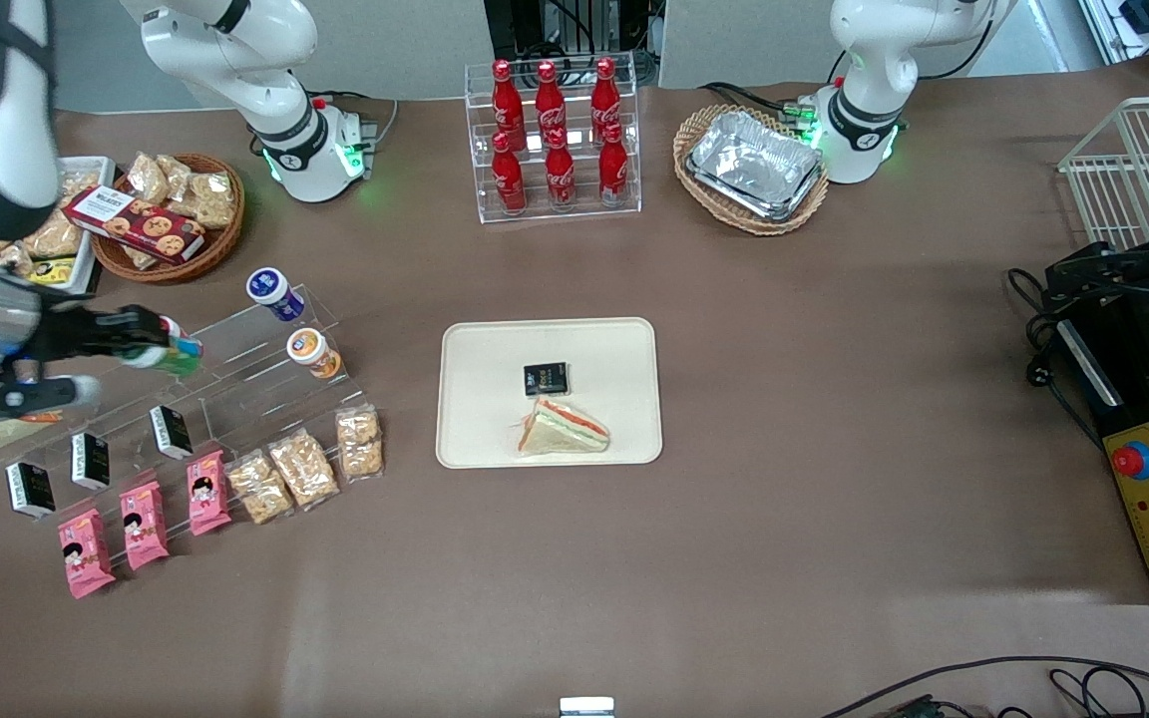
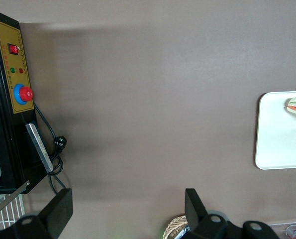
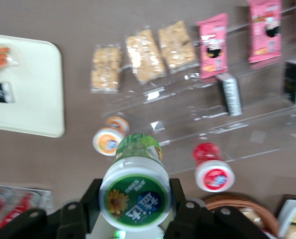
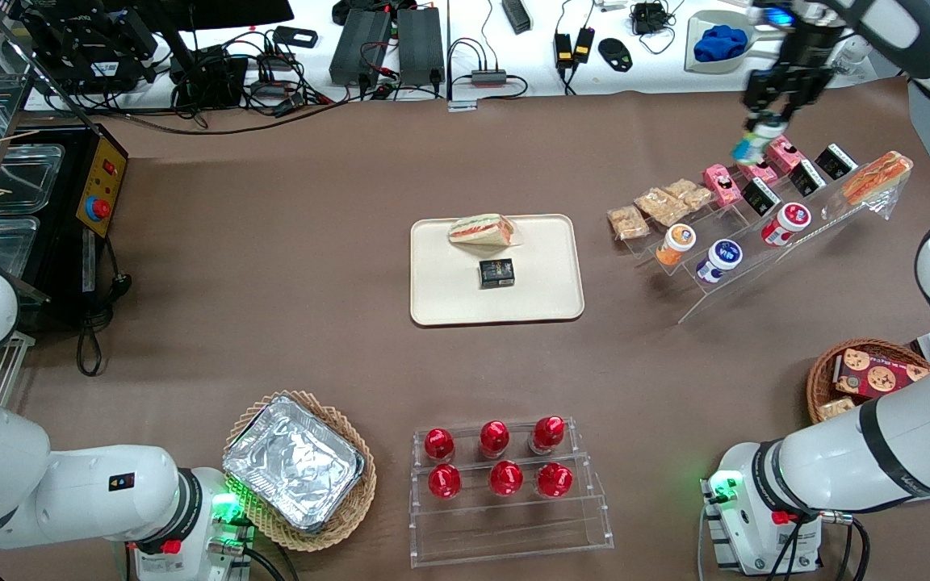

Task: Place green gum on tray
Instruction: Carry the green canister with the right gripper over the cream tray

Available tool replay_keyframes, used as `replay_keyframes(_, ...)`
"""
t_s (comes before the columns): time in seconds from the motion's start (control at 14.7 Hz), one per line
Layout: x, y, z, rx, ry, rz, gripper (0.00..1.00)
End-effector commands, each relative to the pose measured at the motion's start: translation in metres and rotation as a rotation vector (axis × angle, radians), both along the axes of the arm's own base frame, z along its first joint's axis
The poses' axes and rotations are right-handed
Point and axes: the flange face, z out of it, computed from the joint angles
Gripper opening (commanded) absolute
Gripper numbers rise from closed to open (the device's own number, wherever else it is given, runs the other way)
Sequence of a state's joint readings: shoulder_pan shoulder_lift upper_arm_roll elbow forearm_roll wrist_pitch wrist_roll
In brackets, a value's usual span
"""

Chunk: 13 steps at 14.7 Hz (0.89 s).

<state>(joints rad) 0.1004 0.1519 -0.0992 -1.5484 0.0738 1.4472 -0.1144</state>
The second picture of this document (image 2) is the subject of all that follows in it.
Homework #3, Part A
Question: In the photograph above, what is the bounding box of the cream plastic tray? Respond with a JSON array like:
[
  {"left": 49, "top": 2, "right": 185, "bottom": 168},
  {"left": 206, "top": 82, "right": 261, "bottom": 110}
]
[{"left": 255, "top": 91, "right": 296, "bottom": 171}]

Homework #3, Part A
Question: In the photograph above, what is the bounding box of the woven wicker basket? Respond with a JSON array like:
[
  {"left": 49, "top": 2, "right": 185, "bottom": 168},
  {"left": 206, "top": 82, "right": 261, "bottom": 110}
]
[{"left": 165, "top": 215, "right": 189, "bottom": 239}]

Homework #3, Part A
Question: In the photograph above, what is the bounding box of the black power cable with plug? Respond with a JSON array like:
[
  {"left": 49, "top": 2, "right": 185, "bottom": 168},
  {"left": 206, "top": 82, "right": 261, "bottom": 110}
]
[{"left": 34, "top": 103, "right": 67, "bottom": 194}]

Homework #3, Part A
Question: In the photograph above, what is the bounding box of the red soda can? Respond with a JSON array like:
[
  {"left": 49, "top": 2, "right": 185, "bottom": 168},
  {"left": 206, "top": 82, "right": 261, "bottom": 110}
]
[{"left": 285, "top": 224, "right": 296, "bottom": 239}]

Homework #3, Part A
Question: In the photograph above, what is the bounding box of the white wire rack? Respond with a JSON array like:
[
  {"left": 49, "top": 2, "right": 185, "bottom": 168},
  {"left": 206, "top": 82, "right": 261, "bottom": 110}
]
[{"left": 0, "top": 194, "right": 27, "bottom": 233}]

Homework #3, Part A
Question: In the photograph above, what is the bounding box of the clear acrylic can holder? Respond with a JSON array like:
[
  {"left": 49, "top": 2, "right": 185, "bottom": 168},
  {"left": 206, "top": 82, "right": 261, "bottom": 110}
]
[{"left": 266, "top": 221, "right": 296, "bottom": 239}]

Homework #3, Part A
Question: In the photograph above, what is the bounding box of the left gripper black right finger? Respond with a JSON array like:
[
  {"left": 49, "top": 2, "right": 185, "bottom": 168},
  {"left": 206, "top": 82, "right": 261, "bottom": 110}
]
[{"left": 185, "top": 188, "right": 281, "bottom": 239}]

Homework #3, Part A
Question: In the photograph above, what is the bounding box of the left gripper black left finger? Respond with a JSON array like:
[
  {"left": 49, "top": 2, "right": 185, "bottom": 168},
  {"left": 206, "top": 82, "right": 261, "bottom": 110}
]
[{"left": 0, "top": 188, "right": 74, "bottom": 239}]

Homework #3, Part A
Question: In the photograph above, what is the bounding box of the black appliance with yellow panel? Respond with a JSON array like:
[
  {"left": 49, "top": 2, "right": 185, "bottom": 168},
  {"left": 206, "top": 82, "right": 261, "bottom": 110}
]
[{"left": 0, "top": 7, "right": 55, "bottom": 195}]

